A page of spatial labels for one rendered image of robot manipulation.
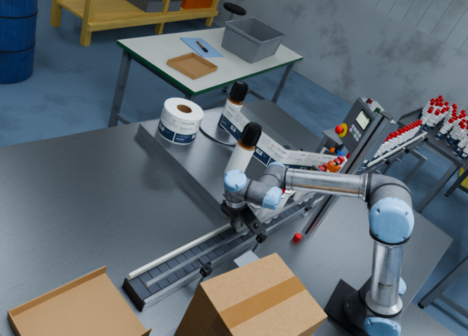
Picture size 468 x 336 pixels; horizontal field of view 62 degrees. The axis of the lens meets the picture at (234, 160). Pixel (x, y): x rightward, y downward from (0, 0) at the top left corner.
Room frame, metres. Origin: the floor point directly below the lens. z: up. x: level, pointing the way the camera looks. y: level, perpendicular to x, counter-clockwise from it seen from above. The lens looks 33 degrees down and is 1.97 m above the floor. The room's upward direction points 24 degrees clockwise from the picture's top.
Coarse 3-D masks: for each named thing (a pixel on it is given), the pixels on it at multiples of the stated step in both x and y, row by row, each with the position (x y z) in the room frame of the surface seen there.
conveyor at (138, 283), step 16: (272, 224) 1.33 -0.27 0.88; (208, 240) 1.08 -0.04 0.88; (240, 240) 1.15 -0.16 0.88; (176, 256) 0.95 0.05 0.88; (192, 256) 0.98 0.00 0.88; (208, 256) 1.01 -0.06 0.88; (144, 272) 0.83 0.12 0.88; (160, 272) 0.86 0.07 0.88; (176, 272) 0.88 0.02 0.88; (144, 288) 0.78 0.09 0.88; (160, 288) 0.80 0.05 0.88
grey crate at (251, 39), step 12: (228, 24) 3.35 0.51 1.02; (240, 24) 3.66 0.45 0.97; (252, 24) 3.90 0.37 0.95; (264, 24) 3.88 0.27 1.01; (228, 36) 3.36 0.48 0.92; (240, 36) 3.34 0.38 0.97; (252, 36) 3.89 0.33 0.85; (264, 36) 3.85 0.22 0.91; (276, 36) 3.82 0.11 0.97; (228, 48) 3.37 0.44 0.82; (240, 48) 3.33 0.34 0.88; (252, 48) 3.29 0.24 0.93; (264, 48) 3.42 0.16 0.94; (276, 48) 3.77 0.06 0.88; (252, 60) 3.30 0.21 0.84
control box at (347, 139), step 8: (360, 104) 1.53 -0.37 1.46; (376, 104) 1.57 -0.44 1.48; (352, 112) 1.54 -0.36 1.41; (368, 112) 1.47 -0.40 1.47; (344, 120) 1.56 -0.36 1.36; (352, 120) 1.52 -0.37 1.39; (392, 120) 1.47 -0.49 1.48; (344, 128) 1.53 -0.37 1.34; (360, 128) 1.46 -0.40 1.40; (392, 128) 1.46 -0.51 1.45; (344, 136) 1.51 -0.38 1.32; (384, 136) 1.45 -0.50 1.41; (344, 144) 1.48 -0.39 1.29; (352, 144) 1.44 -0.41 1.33; (376, 144) 1.45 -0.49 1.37; (352, 152) 1.42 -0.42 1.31; (376, 152) 1.46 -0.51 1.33; (368, 160) 1.45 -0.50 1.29
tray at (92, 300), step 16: (96, 272) 0.77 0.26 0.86; (64, 288) 0.68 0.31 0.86; (80, 288) 0.72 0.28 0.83; (96, 288) 0.74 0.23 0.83; (112, 288) 0.76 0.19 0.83; (32, 304) 0.60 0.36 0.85; (48, 304) 0.63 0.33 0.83; (64, 304) 0.65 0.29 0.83; (80, 304) 0.67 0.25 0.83; (96, 304) 0.69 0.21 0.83; (112, 304) 0.71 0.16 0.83; (16, 320) 0.55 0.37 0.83; (32, 320) 0.57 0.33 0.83; (48, 320) 0.59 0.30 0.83; (64, 320) 0.60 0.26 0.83; (80, 320) 0.62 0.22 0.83; (96, 320) 0.64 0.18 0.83; (112, 320) 0.66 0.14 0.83; (128, 320) 0.68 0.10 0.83
